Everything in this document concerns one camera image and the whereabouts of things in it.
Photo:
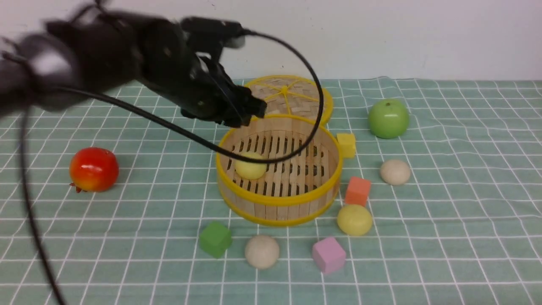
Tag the pink cube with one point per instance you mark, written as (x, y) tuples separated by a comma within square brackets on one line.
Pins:
[(328, 255)]

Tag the woven bamboo steamer lid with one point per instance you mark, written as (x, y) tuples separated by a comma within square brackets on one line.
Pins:
[(287, 94)]

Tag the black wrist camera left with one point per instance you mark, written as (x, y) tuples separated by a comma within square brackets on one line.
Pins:
[(211, 36)]

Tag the beige bun front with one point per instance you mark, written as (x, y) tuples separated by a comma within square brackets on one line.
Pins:
[(261, 252)]

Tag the bamboo steamer tray yellow rim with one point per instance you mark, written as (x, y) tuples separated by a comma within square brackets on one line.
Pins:
[(291, 192)]

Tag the beige bun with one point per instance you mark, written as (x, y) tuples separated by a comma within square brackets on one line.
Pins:
[(395, 172), (261, 252)]

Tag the yellow bun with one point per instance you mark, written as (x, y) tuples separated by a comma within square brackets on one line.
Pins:
[(249, 171), (354, 220)]

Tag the green checkered tablecloth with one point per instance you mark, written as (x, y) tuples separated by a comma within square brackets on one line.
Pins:
[(464, 230)]

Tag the orange cube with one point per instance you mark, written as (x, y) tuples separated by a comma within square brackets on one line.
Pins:
[(357, 192)]

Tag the green cube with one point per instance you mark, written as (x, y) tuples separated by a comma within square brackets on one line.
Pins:
[(215, 239)]

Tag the yellow cube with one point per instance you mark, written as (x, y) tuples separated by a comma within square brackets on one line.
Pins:
[(347, 144)]

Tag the green apple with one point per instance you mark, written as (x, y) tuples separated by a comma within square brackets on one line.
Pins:
[(388, 119)]

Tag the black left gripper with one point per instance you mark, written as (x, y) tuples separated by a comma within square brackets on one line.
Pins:
[(193, 81)]

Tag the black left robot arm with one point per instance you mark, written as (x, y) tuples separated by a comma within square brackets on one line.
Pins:
[(98, 50)]

